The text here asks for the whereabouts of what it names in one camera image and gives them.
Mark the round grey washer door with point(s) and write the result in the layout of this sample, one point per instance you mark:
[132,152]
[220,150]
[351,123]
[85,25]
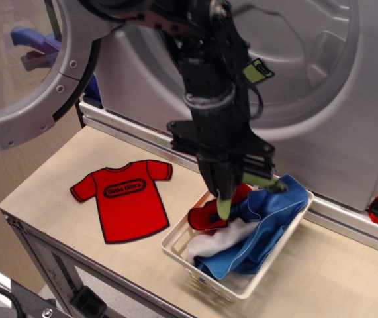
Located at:
[37,89]

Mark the white plastic laundry basket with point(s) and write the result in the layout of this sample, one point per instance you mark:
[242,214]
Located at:
[234,286]

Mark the blue cloth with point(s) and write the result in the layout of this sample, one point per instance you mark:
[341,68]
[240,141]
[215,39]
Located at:
[275,212]

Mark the black bracket with bolt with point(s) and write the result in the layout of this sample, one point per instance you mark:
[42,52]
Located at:
[33,305]

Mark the metal table frame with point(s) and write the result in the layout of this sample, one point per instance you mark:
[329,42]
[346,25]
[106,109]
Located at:
[58,265]

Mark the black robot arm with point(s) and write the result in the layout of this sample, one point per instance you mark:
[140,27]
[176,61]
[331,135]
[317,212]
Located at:
[205,47]

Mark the blue plastic handle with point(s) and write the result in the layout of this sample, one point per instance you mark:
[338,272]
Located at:
[24,36]

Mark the red felt garment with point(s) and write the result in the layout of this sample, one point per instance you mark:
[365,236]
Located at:
[206,217]

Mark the white cloth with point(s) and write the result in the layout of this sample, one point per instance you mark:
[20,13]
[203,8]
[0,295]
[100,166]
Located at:
[206,245]

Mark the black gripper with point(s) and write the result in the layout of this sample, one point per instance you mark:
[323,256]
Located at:
[220,137]

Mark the aluminium rail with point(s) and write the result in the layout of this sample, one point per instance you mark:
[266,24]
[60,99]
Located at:
[339,218]

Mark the red felt t-shirt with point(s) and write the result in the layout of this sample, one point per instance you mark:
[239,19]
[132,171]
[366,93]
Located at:
[128,202]

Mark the green felt garment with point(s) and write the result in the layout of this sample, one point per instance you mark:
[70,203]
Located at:
[271,185]

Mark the green felt sock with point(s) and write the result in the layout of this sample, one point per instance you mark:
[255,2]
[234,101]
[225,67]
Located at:
[256,71]

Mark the grey toy washing machine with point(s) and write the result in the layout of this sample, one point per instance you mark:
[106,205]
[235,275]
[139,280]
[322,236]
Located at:
[320,105]

